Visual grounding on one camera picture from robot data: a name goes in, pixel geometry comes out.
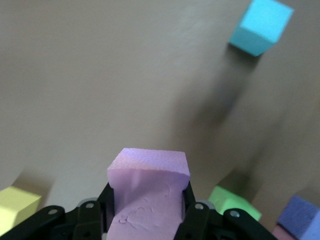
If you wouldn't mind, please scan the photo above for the yellow foam cube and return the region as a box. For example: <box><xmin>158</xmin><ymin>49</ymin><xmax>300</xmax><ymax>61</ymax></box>
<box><xmin>0</xmin><ymin>186</ymin><xmax>43</xmax><ymax>237</ymax></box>

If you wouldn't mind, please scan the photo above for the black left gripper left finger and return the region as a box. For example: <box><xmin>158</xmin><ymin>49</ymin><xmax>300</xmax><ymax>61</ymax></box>
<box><xmin>74</xmin><ymin>181</ymin><xmax>116</xmax><ymax>240</ymax></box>

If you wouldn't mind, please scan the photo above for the cyan foam cube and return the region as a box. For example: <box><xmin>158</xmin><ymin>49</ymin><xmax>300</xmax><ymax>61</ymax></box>
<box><xmin>228</xmin><ymin>0</ymin><xmax>295</xmax><ymax>58</ymax></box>

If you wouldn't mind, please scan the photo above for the pink foam cube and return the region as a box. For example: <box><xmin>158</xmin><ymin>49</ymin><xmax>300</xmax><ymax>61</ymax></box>
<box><xmin>106</xmin><ymin>147</ymin><xmax>190</xmax><ymax>240</ymax></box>
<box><xmin>271</xmin><ymin>223</ymin><xmax>297</xmax><ymax>240</ymax></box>

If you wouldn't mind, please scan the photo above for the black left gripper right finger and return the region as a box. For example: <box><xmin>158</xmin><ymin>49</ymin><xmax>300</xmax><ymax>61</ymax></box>
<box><xmin>174</xmin><ymin>181</ymin><xmax>213</xmax><ymax>240</ymax></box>

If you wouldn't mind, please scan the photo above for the purple foam cube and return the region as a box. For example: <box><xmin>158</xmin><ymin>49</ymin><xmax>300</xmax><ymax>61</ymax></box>
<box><xmin>276</xmin><ymin>194</ymin><xmax>320</xmax><ymax>240</ymax></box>

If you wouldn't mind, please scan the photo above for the green foam cube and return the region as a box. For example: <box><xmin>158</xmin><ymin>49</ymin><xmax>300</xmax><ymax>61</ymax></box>
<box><xmin>208</xmin><ymin>184</ymin><xmax>263</xmax><ymax>222</ymax></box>

